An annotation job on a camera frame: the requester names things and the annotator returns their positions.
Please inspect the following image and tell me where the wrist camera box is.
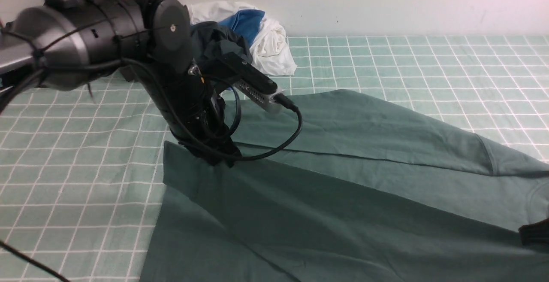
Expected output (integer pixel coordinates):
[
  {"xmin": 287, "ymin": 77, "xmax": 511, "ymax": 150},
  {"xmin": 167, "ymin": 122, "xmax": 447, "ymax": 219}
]
[{"xmin": 200, "ymin": 52, "xmax": 283, "ymax": 114}]

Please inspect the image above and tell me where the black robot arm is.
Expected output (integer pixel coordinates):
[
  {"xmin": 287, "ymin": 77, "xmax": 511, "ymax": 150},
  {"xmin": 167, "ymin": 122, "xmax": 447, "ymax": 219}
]
[{"xmin": 1, "ymin": 0, "xmax": 548, "ymax": 253}]

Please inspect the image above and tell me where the green checkered tablecloth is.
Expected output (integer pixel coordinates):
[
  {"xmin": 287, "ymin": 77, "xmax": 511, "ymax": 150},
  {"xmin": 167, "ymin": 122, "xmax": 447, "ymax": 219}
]
[{"xmin": 1, "ymin": 36, "xmax": 548, "ymax": 282}]

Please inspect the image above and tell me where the blue crumpled garment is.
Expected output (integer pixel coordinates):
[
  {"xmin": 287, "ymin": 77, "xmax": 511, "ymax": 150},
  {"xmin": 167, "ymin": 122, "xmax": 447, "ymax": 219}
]
[{"xmin": 218, "ymin": 9, "xmax": 265, "ymax": 46}]

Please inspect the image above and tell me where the green long-sleeved shirt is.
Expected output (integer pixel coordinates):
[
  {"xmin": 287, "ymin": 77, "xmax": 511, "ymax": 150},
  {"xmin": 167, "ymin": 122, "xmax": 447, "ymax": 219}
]
[{"xmin": 139, "ymin": 90, "xmax": 549, "ymax": 282}]

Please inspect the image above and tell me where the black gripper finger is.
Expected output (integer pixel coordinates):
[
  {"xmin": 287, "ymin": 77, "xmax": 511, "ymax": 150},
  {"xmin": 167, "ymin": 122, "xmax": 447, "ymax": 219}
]
[{"xmin": 519, "ymin": 218, "xmax": 549, "ymax": 246}]

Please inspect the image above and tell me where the white crumpled garment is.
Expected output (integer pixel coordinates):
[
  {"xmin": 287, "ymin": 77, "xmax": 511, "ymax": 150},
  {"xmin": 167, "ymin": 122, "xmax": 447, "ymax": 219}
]
[{"xmin": 189, "ymin": 1, "xmax": 297, "ymax": 76}]

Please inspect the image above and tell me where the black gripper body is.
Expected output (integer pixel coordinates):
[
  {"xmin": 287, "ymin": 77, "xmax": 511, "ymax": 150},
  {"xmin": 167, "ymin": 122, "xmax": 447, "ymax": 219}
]
[{"xmin": 166, "ymin": 94, "xmax": 241, "ymax": 167}]

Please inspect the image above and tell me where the dark teal crumpled garment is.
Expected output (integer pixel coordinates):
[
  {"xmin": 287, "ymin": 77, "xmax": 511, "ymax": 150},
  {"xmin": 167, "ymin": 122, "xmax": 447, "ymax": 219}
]
[{"xmin": 190, "ymin": 21, "xmax": 253, "ymax": 67}]

